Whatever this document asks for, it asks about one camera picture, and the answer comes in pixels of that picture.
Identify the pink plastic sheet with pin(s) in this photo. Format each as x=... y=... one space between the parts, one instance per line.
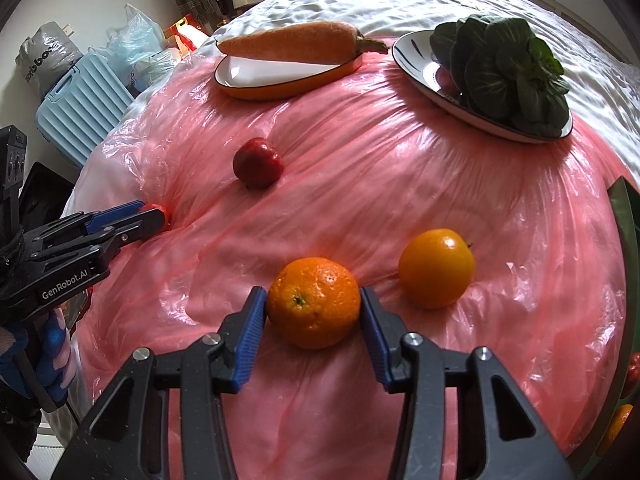
x=350 y=185

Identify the smooth small orange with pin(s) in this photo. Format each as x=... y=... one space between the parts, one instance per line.
x=436 y=267

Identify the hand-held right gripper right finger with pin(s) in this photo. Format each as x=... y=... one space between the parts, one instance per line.
x=375 y=340

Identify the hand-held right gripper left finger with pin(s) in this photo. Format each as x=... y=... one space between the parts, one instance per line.
x=250 y=340

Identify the black bag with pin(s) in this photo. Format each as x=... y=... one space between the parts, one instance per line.
x=42 y=195

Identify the white plastic bag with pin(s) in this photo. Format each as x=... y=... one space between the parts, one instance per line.
x=155 y=70

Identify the light blue suitcase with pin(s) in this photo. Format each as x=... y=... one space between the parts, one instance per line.
x=85 y=110

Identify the carrot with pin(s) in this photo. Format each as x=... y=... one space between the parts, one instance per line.
x=295 y=42

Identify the green leafy vegetable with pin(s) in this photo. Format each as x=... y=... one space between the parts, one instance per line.
x=500 y=75

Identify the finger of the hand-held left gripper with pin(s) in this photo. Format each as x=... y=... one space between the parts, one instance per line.
x=115 y=217
x=140 y=227

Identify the small red apple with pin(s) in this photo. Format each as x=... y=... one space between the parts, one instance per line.
x=634 y=372
x=257 y=162

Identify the mandarin orange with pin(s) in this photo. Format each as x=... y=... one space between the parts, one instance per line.
x=617 y=427
x=314 y=305

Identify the red and orange bag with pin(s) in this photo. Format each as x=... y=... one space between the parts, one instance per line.
x=187 y=35

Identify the green tray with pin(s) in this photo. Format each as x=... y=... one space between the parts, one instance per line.
x=625 y=240

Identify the person's left hand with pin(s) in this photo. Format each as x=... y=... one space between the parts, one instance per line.
x=50 y=355

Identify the white plate dark rim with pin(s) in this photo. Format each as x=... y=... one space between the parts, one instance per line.
x=420 y=67

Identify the grey printed bag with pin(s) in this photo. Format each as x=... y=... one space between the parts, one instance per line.
x=45 y=60

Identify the clear plastic bag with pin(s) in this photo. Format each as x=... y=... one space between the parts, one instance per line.
x=135 y=35

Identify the orange rimmed plate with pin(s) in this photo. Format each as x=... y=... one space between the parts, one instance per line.
x=280 y=80

